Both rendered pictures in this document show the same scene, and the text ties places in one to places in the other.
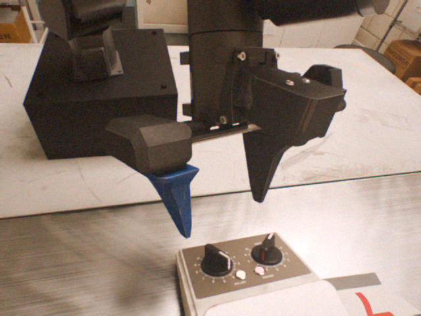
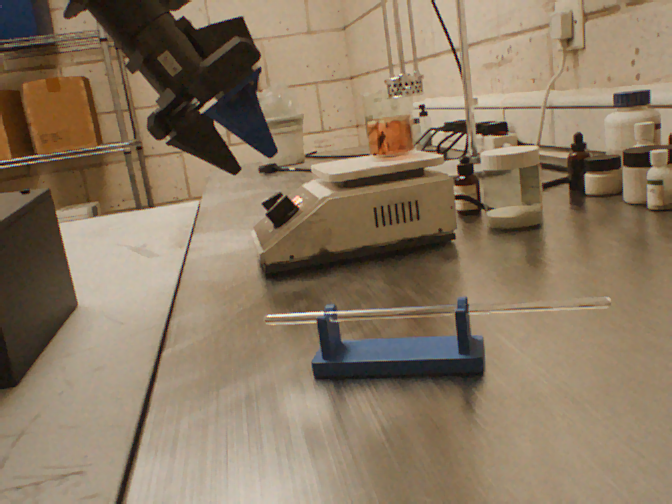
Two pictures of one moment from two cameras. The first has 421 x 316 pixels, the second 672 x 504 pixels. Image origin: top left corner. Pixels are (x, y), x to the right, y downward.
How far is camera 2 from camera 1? 0.62 m
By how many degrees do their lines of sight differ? 73
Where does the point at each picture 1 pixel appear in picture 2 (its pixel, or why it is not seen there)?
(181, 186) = (253, 95)
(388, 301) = not seen: hidden behind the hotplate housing
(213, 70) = (183, 37)
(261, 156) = (206, 136)
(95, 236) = (217, 316)
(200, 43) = (162, 23)
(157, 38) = not seen: outside the picture
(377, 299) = not seen: hidden behind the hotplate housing
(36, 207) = (140, 363)
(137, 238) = (230, 296)
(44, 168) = (41, 383)
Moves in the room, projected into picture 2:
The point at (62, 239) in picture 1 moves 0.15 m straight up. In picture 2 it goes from (215, 331) to (177, 132)
